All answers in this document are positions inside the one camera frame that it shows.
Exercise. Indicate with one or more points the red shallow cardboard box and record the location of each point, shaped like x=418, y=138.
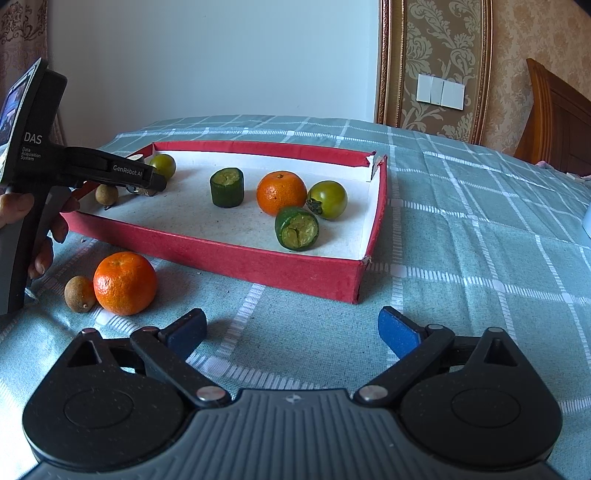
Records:
x=231, y=258

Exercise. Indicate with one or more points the white light switch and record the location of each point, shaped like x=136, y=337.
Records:
x=440, y=91

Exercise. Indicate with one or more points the brown patterned curtain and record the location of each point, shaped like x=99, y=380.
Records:
x=23, y=32

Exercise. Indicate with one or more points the wooden headboard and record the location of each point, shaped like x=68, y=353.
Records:
x=558, y=124

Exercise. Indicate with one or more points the brown longan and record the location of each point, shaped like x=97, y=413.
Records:
x=78, y=294
x=106, y=194

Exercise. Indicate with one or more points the orange mandarin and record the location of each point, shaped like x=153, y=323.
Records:
x=124, y=284
x=281, y=194

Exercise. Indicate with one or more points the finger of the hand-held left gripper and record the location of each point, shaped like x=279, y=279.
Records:
x=159, y=181
x=131, y=189

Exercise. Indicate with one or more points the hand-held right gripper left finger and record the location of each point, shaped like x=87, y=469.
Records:
x=187, y=332

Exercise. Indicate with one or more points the dark sugarcane piece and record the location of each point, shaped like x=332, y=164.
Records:
x=149, y=192

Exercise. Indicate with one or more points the teal checked tablecloth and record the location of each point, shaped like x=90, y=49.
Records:
x=461, y=258

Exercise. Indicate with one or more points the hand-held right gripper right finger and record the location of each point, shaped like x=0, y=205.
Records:
x=397, y=330

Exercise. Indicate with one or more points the ornate gold wall panel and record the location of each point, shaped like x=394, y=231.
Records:
x=438, y=41

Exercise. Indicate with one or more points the green cucumber piece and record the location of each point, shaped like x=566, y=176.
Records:
x=227, y=189
x=295, y=228

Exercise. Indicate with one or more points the white kettle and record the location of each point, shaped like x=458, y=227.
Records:
x=588, y=228

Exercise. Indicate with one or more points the green tomato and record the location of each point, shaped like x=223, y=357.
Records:
x=164, y=165
x=330, y=198

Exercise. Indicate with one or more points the person's left hand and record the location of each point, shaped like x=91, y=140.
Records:
x=16, y=210

